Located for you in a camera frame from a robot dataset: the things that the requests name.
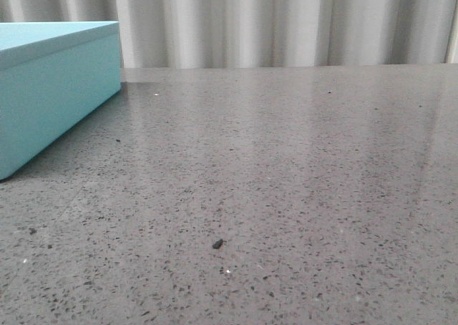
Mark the light blue storage box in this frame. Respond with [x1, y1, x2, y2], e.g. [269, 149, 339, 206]
[1, 21, 121, 179]

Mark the small black debris piece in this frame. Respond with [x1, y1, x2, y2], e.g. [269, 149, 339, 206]
[212, 238, 224, 249]

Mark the grey pleated curtain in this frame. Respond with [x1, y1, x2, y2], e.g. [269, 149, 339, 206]
[1, 0, 457, 69]

